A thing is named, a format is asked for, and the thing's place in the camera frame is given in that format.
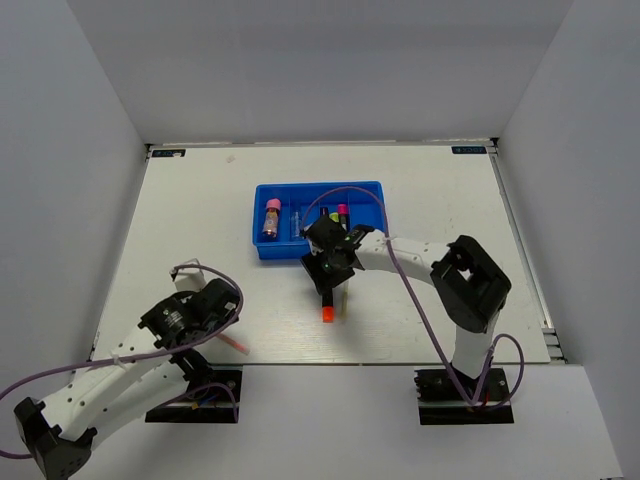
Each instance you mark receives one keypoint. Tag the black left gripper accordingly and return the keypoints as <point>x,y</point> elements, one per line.
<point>224,321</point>

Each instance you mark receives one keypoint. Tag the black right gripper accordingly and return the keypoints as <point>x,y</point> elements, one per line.
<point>321,278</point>

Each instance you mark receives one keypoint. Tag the clear spray bottle blue cap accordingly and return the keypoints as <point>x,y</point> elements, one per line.
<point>296,222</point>

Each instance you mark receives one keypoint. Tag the pink highlighter black body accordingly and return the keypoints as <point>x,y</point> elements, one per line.
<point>343,216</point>

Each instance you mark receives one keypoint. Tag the slim pink highlighter pen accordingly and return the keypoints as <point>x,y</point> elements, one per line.
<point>235,345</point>

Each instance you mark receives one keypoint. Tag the orange highlighter black body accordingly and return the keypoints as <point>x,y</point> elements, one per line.
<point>327,303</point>

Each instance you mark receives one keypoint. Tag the pink-capped marker tube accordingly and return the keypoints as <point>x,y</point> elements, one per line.
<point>271,221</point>

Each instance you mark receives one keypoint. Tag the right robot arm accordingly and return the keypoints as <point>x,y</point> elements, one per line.
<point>470,285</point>

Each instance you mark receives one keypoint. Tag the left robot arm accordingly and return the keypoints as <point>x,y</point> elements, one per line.
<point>155,363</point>

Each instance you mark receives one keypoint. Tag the blue compartment tray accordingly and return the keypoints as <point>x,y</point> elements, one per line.
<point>362,197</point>

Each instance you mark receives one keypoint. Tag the right corner label sticker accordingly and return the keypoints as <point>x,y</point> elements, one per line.
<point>468,150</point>

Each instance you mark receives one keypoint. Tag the corner label sticker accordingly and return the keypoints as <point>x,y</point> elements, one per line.
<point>468,150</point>
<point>168,153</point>

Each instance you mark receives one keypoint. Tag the left corner label sticker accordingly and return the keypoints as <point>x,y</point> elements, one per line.
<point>168,153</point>

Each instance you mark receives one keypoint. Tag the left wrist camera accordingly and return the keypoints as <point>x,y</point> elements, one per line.
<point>188,279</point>

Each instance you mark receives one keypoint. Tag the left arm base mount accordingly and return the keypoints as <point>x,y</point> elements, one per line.
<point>214,405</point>

